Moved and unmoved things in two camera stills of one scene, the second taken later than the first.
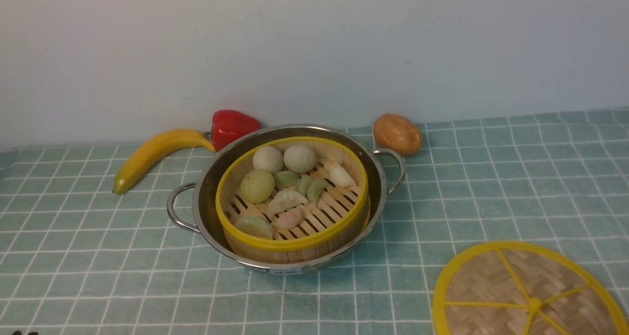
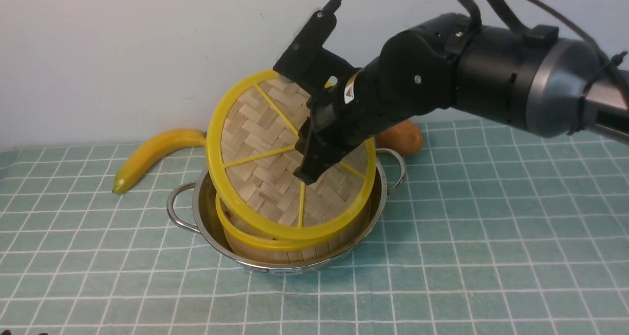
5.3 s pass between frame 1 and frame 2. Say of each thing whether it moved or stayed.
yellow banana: stayed
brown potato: stayed
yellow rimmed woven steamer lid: moved
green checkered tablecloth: stayed
